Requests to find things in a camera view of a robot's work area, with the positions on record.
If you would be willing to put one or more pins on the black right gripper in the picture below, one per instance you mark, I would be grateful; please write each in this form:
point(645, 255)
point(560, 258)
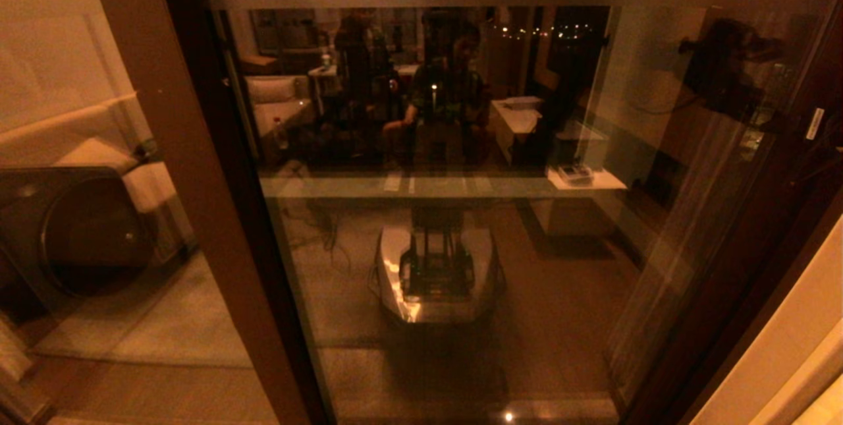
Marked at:
point(828, 125)

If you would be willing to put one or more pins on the dark brown door jamb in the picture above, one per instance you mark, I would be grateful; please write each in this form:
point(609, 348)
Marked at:
point(807, 240)

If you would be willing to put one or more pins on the grey sofa with light cushions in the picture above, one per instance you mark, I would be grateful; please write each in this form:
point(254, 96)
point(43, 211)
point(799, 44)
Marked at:
point(151, 181)

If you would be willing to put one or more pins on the small dark object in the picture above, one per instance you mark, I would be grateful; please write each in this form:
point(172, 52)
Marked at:
point(147, 148)

